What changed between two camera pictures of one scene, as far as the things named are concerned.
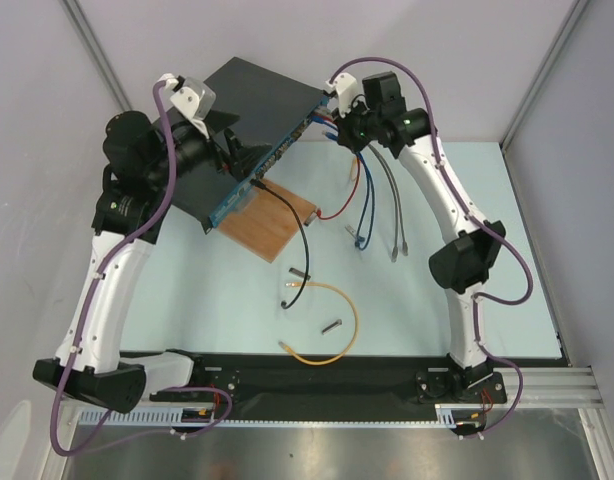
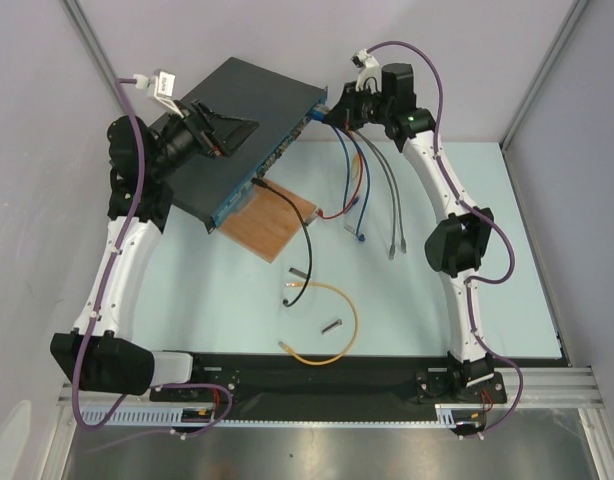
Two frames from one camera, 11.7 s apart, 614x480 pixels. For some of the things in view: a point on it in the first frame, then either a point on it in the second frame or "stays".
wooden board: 264,224 stays
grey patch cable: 404,244 stays
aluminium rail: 560,387 stays
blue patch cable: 360,240 to 319,114
